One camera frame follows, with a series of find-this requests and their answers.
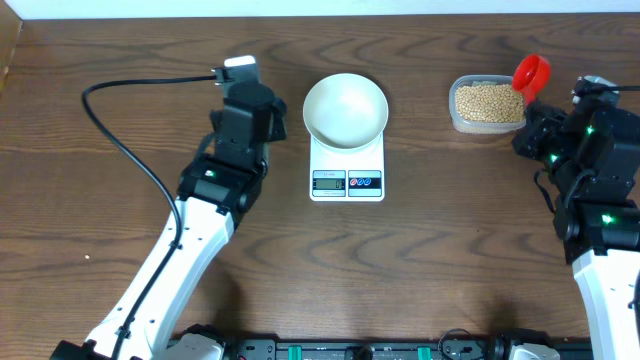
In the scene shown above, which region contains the clear plastic soybean container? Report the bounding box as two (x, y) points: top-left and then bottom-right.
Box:
(449, 75), (526, 135)

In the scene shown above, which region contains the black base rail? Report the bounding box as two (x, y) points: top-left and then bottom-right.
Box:
(164, 327), (594, 360)

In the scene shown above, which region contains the red plastic measuring scoop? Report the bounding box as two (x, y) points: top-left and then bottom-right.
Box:
(511, 54), (551, 107)

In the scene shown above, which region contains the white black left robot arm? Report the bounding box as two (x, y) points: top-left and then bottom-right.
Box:
(52, 80), (286, 359)

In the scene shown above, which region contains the white round bowl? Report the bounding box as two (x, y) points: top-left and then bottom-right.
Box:
(303, 73), (389, 152)

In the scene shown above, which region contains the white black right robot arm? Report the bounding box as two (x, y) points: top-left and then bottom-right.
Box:
(512, 98), (639, 359)

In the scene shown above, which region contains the brown cardboard box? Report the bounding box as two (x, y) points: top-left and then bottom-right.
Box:
(0, 0), (23, 90)

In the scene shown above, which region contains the white digital kitchen scale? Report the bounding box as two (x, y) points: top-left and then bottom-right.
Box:
(309, 134), (386, 202)

